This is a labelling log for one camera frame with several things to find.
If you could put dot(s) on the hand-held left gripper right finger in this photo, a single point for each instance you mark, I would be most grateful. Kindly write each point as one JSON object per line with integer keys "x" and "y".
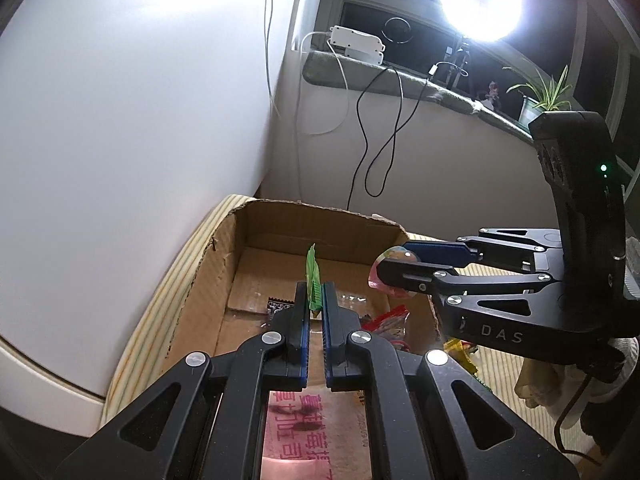
{"x": 327, "y": 340}

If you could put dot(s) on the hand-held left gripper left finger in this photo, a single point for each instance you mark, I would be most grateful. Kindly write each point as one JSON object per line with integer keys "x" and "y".
{"x": 304, "y": 340}

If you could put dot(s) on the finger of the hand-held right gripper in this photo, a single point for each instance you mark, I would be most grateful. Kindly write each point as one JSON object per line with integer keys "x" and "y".
{"x": 435, "y": 251}
{"x": 500, "y": 305}

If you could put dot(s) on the black candy packet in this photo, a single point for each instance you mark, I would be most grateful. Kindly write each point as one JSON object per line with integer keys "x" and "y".
{"x": 279, "y": 306}

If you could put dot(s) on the red edged braised egg packet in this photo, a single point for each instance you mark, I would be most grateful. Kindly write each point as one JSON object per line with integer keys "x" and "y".
{"x": 392, "y": 253}

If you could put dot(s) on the green candy packet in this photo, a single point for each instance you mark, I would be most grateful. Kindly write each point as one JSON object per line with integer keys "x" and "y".
{"x": 313, "y": 280}

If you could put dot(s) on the red edged dark snack packet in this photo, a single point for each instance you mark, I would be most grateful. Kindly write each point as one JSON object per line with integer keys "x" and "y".
{"x": 387, "y": 320}

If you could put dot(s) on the pink printed bread packet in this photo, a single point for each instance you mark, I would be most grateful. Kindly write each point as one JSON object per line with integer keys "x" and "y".
{"x": 310, "y": 425}

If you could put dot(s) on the cardboard box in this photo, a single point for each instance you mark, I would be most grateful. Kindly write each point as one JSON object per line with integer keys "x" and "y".
{"x": 280, "y": 230}

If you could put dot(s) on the person's right hand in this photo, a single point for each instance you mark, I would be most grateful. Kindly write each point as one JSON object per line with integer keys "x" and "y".
{"x": 537, "y": 379}

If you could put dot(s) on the yellow snack packet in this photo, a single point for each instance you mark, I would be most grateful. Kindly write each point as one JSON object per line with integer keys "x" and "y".
{"x": 457, "y": 349}

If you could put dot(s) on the potted spider plant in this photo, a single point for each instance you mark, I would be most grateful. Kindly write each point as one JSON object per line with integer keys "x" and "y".
{"x": 542, "y": 95}

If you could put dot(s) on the small figurine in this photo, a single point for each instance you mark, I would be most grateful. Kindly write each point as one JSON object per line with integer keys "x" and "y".
{"x": 491, "y": 96}

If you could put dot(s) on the window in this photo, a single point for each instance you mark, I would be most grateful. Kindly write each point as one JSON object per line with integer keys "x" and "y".
{"x": 550, "y": 60}

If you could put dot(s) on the black tripod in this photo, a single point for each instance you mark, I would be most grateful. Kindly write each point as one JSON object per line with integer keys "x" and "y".
{"x": 462, "y": 60}

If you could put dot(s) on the white power box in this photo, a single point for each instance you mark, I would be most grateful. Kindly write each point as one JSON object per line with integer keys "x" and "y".
{"x": 355, "y": 41}

